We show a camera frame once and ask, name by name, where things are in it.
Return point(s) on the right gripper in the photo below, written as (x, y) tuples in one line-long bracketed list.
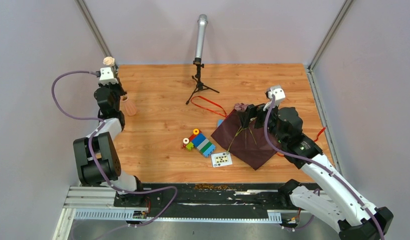
[(252, 111)]

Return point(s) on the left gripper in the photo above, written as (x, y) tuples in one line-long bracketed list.
[(118, 86)]

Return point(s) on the cream artificial rose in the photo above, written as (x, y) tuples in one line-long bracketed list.
[(109, 61)]

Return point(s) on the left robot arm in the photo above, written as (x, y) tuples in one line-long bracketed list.
[(108, 98)]

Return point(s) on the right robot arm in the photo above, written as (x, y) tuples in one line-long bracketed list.
[(347, 211)]

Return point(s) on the pink ribbed vase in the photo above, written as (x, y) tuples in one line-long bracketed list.
[(129, 105)]

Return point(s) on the purple artificial flower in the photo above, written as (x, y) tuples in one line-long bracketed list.
[(240, 107)]

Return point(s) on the nine of spades card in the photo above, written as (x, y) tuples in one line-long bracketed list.
[(221, 159)]

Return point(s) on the multicolour toy brick car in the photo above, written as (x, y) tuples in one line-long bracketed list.
[(201, 143)]

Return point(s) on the black tripod stand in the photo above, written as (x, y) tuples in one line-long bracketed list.
[(200, 86)]

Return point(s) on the green toy block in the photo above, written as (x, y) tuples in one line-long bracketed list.
[(189, 146)]

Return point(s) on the silver microphone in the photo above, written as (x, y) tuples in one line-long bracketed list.
[(202, 23)]

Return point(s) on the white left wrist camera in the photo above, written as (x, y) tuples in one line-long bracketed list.
[(107, 76)]

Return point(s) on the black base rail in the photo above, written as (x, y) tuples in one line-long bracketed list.
[(211, 201)]

